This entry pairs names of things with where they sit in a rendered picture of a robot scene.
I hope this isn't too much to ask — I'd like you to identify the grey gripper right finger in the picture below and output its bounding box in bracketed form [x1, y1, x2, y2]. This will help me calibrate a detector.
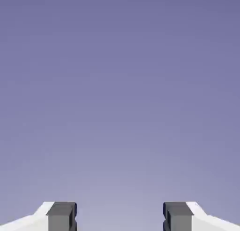
[162, 201, 240, 231]

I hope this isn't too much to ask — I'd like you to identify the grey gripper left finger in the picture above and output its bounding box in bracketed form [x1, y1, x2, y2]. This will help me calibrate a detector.
[0, 201, 78, 231]

